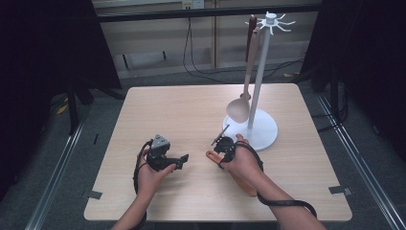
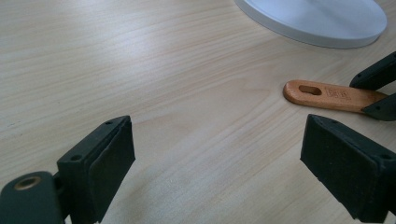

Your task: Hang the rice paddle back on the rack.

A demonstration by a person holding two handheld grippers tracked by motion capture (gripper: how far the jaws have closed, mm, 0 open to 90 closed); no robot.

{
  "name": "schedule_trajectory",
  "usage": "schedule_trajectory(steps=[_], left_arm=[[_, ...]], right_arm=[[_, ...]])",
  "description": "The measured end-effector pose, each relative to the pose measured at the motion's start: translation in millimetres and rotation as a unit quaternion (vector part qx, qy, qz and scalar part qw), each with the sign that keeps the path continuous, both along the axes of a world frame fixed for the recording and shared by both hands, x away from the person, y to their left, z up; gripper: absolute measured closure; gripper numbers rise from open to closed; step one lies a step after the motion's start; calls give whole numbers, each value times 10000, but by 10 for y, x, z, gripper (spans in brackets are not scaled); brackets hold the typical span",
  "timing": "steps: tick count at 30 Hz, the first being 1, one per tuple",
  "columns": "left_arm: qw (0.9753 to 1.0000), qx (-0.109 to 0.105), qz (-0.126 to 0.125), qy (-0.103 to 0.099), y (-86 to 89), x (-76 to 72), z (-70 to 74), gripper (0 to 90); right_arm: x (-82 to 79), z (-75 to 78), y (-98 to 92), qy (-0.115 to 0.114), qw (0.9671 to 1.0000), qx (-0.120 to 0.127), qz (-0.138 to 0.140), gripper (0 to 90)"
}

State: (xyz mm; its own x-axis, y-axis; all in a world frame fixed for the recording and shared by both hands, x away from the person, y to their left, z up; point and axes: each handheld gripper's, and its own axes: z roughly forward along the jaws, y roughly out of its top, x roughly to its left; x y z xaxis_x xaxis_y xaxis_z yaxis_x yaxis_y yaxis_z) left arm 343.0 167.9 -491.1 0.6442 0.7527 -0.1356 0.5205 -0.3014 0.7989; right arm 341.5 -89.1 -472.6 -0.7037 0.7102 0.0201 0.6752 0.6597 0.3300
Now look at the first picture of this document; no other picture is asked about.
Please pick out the black curtain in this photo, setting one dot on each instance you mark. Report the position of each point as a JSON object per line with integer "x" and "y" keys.
{"x": 48, "y": 64}
{"x": 367, "y": 64}

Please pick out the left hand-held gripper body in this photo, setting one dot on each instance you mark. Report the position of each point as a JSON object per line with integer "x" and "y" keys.
{"x": 158, "y": 156}

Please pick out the yellow floor tape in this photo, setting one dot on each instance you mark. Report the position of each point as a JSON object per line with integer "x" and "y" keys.
{"x": 62, "y": 109}

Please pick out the person's left hand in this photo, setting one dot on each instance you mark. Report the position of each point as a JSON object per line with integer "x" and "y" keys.
{"x": 153, "y": 180}

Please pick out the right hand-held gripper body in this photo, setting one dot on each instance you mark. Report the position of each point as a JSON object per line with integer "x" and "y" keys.
{"x": 225, "y": 147}

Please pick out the white utensil rack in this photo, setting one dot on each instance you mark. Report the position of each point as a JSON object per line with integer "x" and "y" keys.
{"x": 263, "y": 127}

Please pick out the metal floor rail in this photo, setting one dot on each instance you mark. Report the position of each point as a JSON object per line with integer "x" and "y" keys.
{"x": 360, "y": 166}
{"x": 54, "y": 179}

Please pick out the black horizontal bar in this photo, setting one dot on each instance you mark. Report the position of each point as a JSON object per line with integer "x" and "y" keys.
{"x": 204, "y": 12}

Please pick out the white wall socket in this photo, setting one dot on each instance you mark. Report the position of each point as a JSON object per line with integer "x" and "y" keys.
{"x": 192, "y": 4}

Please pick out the person's right hand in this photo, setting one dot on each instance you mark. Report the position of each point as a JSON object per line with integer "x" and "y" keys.
{"x": 244, "y": 169}

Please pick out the grey tape piece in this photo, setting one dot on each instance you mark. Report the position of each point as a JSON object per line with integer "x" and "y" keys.
{"x": 341, "y": 190}
{"x": 93, "y": 194}

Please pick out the black metal stand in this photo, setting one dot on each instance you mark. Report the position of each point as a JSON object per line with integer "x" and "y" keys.
{"x": 72, "y": 105}

